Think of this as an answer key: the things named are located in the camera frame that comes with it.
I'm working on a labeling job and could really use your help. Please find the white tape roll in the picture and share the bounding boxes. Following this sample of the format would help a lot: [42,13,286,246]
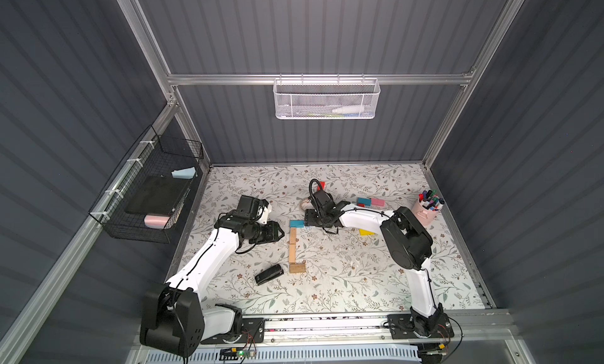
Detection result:
[300,198,314,211]

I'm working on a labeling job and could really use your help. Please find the yellow block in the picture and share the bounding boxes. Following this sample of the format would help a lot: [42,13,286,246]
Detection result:
[359,229,375,236]

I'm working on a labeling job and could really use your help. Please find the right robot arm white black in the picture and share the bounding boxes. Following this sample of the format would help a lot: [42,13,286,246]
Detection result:
[305,189,447,338]

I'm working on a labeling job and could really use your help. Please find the black pad in basket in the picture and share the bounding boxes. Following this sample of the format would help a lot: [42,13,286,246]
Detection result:
[124,176,190,216]

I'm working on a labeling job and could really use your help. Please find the pink cup of markers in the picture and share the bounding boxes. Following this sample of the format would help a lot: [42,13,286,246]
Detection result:
[411,189,446,227]

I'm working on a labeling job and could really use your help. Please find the white bottle in basket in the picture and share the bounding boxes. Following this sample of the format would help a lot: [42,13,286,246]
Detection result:
[331,105,365,116]

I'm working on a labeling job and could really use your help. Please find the light blue sponge in basket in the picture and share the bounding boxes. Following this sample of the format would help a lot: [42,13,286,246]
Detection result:
[171,167,197,179]

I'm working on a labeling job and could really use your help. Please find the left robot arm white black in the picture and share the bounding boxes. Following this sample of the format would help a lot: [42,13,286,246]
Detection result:
[139,195,285,359]

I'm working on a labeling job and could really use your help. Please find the light wooden block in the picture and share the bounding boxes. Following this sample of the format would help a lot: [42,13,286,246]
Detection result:
[289,227,297,245]

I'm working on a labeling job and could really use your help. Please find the white wire mesh basket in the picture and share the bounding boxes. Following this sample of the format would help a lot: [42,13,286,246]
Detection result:
[272,78,381,120]

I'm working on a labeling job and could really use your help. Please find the light wooden block slanted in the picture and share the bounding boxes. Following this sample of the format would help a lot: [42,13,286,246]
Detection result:
[288,244,296,263]

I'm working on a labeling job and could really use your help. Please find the pink sponge in basket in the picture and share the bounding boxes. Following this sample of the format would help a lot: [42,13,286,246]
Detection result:
[144,215,171,230]

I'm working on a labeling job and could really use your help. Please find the black wire wall basket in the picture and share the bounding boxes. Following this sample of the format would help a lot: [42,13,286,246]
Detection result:
[89,127,204,244]

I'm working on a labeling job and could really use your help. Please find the pink block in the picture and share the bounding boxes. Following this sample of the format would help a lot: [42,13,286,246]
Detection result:
[371,198,385,207]

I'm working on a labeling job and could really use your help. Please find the dark wooden block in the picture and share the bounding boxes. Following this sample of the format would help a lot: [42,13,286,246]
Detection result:
[289,262,307,274]

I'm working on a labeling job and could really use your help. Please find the teal block small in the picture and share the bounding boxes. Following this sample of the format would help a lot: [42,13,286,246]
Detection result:
[356,197,371,207]

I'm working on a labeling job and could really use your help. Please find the black stapler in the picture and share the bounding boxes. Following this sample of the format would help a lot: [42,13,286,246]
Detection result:
[255,264,284,285]

